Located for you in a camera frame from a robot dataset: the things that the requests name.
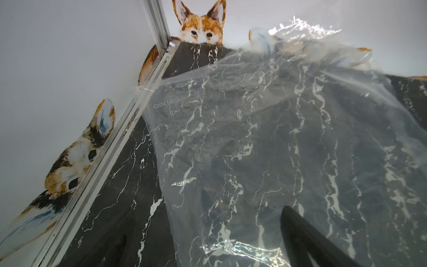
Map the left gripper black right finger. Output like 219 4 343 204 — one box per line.
280 206 359 267

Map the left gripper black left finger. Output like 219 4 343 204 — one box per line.
76 235 127 267

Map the clear plastic vacuum bag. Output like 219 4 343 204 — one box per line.
143 24 427 267

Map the aluminium frame rail left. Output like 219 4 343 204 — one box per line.
32 1 171 267

